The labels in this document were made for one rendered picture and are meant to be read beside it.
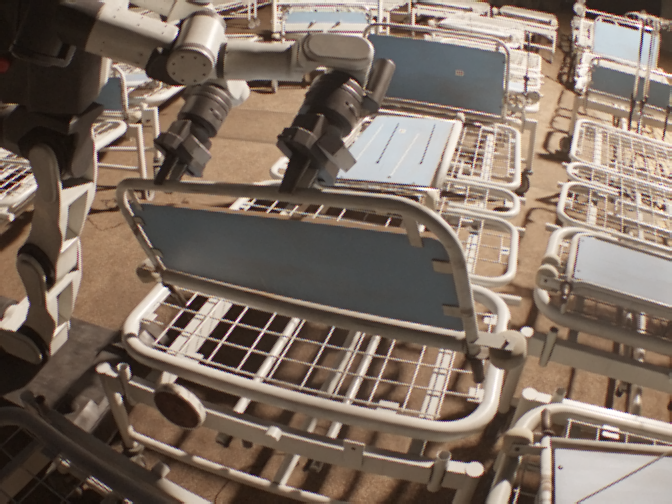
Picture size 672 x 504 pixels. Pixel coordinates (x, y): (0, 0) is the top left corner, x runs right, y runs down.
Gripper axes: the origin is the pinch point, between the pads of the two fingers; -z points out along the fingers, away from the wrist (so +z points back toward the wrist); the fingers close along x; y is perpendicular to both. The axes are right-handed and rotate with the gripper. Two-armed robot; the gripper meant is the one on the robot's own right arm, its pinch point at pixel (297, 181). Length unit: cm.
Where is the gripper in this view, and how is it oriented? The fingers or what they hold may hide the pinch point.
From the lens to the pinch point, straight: 84.8
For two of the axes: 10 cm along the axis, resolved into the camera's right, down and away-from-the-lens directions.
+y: -8.1, -1.2, 5.8
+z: 3.6, -8.8, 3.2
